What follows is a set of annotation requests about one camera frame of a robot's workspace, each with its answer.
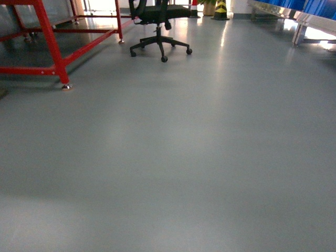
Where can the blue plastic crate right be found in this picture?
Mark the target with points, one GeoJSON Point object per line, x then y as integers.
{"type": "Point", "coordinates": [321, 8]}

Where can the stainless steel shelf frame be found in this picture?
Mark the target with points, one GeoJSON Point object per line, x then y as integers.
{"type": "Point", "coordinates": [303, 20]}

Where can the red white cone far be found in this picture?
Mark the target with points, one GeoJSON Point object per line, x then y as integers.
{"type": "Point", "coordinates": [193, 9]}

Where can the black office chair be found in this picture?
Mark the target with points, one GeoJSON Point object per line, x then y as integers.
{"type": "Point", "coordinates": [158, 14]}

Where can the red metal frame table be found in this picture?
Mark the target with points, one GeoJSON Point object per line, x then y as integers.
{"type": "Point", "coordinates": [29, 44]}

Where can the green potted plant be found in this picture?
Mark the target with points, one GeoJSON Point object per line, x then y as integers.
{"type": "Point", "coordinates": [208, 7]}

